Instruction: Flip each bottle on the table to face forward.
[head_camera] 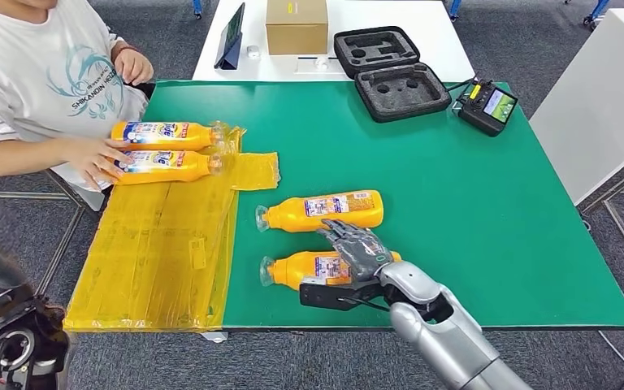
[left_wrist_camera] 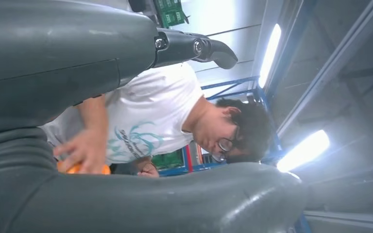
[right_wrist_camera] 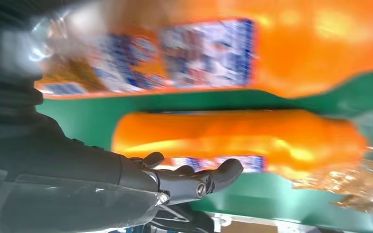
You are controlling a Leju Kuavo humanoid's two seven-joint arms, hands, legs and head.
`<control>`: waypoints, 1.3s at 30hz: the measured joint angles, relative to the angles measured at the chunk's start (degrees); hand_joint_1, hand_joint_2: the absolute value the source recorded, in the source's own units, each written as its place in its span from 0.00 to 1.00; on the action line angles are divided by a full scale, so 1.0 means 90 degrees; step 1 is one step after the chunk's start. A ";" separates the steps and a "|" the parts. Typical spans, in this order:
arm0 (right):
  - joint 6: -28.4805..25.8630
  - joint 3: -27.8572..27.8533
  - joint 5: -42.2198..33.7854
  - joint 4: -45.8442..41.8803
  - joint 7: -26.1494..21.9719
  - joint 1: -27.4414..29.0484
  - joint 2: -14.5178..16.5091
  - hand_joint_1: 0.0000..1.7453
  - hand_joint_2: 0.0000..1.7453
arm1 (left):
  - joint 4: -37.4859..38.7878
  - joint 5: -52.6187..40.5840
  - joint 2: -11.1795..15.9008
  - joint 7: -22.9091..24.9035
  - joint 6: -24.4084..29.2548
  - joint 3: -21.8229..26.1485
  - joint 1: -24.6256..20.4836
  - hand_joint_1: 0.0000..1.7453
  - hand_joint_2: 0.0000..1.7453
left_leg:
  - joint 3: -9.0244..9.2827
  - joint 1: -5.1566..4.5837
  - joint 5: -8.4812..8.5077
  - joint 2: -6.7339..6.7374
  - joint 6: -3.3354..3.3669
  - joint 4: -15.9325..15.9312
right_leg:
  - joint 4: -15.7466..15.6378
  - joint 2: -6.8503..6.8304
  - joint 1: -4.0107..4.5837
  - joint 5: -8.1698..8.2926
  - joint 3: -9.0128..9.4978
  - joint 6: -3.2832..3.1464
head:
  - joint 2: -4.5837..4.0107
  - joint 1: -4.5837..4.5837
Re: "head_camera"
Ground white cabinet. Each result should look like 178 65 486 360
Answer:
528 9 624 206

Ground orange detergent bottle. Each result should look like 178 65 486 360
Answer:
110 120 227 152
259 250 402 293
255 189 384 233
108 150 223 187

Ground green table mat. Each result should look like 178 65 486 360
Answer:
139 80 624 329

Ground white table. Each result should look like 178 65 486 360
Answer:
192 0 476 85

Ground black foam-lined case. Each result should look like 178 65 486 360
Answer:
333 25 453 124

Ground clear plastic piece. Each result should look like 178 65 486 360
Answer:
294 55 346 76

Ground yellow taped plastic sheet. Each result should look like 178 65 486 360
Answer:
63 121 281 333

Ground black remote controller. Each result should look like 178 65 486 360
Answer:
452 78 519 138

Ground person's left hand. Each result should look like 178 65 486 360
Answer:
112 47 155 86

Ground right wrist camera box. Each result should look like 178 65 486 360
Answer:
298 279 383 312

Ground brown cardboard box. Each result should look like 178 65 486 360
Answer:
265 0 330 57

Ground person's right hand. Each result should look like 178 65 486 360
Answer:
67 136 136 190

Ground blue wheeled cart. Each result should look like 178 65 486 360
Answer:
561 0 610 31

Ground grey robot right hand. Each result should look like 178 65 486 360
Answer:
316 219 395 284

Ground white table foot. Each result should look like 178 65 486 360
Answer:
198 329 230 345

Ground person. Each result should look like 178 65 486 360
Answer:
0 0 157 192

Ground dark tablet with stand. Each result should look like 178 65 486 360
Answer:
214 2 247 71

